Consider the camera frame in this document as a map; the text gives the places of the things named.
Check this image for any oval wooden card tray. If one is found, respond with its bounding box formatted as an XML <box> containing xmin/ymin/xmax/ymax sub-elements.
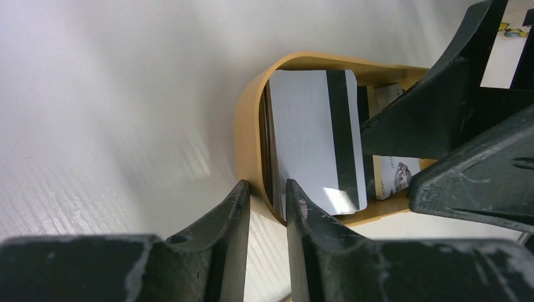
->
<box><xmin>234</xmin><ymin>52</ymin><xmax>429</xmax><ymax>226</ymax></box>

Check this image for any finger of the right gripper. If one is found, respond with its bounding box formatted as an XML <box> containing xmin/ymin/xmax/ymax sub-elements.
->
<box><xmin>407</xmin><ymin>106</ymin><xmax>533</xmax><ymax>233</ymax></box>
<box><xmin>361</xmin><ymin>1</ymin><xmax>533</xmax><ymax>159</ymax></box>

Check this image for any yellow dinosaur print garment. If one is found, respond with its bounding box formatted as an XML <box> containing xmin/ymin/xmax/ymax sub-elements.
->
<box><xmin>479</xmin><ymin>8</ymin><xmax>531</xmax><ymax>89</ymax></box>

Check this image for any white magnetic stripe card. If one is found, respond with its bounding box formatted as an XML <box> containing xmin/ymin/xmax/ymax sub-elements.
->
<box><xmin>268</xmin><ymin>70</ymin><xmax>368</xmax><ymax>220</ymax></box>

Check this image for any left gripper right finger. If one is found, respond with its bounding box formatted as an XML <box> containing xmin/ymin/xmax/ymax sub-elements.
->
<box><xmin>286</xmin><ymin>179</ymin><xmax>533</xmax><ymax>301</ymax></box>

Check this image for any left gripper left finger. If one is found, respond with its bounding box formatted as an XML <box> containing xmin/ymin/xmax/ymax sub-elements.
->
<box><xmin>1</xmin><ymin>180</ymin><xmax>251</xmax><ymax>301</ymax></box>

